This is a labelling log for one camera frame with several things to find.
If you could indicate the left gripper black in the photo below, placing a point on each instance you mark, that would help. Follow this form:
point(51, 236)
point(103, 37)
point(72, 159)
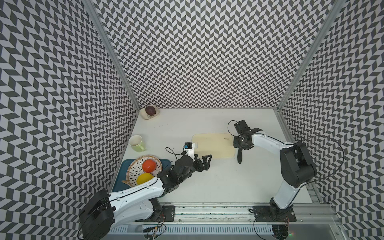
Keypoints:
point(206, 164)

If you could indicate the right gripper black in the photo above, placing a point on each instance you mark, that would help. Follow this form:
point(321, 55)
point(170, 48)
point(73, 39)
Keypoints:
point(236, 144)

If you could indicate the black cleaver knife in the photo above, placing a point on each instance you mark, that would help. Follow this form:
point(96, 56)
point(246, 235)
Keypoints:
point(240, 156)

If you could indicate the cream plastic cutting board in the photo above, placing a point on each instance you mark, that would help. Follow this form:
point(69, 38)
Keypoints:
point(220, 146)

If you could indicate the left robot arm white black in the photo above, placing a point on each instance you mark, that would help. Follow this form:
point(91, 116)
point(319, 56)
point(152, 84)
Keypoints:
point(105, 211)

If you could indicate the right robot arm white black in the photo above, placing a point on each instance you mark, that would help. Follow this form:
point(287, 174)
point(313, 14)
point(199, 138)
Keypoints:
point(297, 166)

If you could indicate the red tomato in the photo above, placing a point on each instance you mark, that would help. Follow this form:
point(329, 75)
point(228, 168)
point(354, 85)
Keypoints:
point(149, 166)

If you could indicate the yellow lemon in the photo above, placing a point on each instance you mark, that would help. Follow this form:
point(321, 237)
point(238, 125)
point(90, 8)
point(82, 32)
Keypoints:
point(143, 178)

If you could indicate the white woven basket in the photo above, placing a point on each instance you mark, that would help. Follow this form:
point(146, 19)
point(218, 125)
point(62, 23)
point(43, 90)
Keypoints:
point(135, 169)

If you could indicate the green white mug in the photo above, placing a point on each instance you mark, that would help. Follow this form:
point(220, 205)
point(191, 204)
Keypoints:
point(137, 144)

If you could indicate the dark red plum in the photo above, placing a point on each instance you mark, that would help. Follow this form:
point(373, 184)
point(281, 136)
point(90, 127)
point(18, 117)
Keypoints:
point(150, 111)

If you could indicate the cream small bowl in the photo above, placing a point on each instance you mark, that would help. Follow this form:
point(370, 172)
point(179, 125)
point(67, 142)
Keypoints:
point(144, 115)

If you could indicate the teal tray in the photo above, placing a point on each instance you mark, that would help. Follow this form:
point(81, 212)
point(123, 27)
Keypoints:
point(119, 185)

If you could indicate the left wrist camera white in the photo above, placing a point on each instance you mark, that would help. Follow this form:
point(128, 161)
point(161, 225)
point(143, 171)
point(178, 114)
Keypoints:
point(189, 150)

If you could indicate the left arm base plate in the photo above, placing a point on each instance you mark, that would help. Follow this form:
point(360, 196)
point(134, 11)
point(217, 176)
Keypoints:
point(166, 214)

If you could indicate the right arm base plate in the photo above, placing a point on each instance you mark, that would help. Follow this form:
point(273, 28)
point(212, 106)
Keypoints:
point(270, 214)

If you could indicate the aluminium front rail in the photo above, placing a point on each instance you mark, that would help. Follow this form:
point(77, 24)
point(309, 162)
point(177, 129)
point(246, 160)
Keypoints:
point(242, 213)

